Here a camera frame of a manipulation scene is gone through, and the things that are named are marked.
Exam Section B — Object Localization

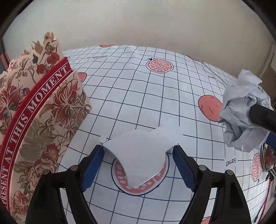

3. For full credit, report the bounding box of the white paper ball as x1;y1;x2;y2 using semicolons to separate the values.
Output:
218;70;272;153

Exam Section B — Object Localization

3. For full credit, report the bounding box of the round metal lid jar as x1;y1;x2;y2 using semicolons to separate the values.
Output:
260;143;275;171

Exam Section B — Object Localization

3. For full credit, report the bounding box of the floral paper gift box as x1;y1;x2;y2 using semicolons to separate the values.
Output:
1;32;91;223

